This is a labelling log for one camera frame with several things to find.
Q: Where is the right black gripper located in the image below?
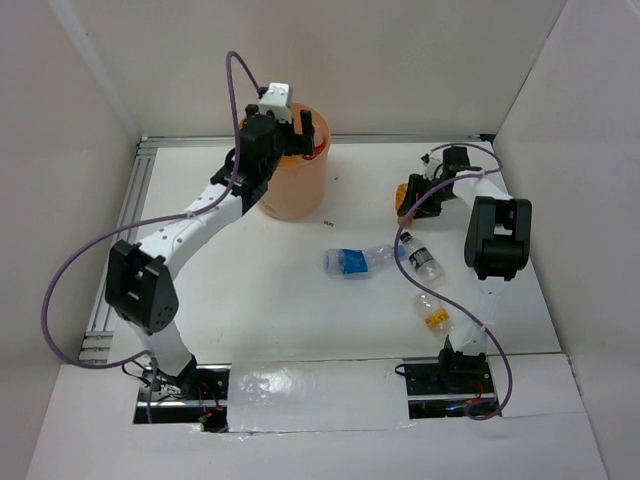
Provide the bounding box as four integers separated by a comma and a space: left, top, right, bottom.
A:
398, 173, 455, 219

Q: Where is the small orange bottle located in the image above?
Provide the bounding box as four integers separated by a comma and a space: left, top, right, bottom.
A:
394, 183, 426, 224

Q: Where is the red label water bottle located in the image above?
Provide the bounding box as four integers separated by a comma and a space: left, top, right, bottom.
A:
303, 126, 326, 160

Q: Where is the blue label crushed bottle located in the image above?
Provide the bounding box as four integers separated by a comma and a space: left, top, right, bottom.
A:
322, 245, 395, 279

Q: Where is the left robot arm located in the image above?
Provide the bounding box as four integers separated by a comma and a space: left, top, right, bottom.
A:
105, 104, 315, 399

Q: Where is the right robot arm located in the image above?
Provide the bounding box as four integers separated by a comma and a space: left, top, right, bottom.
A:
396, 142, 532, 392

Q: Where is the orange plastic bin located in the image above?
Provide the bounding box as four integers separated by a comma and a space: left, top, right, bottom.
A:
236, 103, 331, 220

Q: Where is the black label clear bottle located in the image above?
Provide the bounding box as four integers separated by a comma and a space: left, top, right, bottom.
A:
400, 231, 445, 288

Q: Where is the yellow label clear bottle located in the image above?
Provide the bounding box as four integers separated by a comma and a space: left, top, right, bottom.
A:
413, 293, 453, 338

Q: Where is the white tape sheet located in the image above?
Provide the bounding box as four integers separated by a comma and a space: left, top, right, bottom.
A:
227, 360, 411, 433

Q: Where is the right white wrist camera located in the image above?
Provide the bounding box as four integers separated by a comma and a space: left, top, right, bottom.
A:
421, 152, 442, 180

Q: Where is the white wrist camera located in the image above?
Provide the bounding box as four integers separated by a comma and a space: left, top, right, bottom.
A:
258, 82, 292, 124
421, 152, 442, 180

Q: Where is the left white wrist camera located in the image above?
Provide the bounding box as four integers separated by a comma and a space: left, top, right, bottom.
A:
258, 82, 292, 124

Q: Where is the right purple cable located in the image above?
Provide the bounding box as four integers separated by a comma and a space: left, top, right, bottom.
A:
394, 143, 515, 424

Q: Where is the purple cable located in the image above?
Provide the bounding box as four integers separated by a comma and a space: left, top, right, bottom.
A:
42, 49, 264, 426
394, 143, 515, 424

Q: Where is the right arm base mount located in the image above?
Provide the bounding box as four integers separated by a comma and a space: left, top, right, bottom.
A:
394, 361, 499, 420

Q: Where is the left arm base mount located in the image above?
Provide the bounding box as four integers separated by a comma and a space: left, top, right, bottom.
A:
123, 362, 231, 433

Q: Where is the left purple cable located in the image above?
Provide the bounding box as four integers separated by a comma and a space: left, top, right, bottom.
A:
42, 49, 264, 426

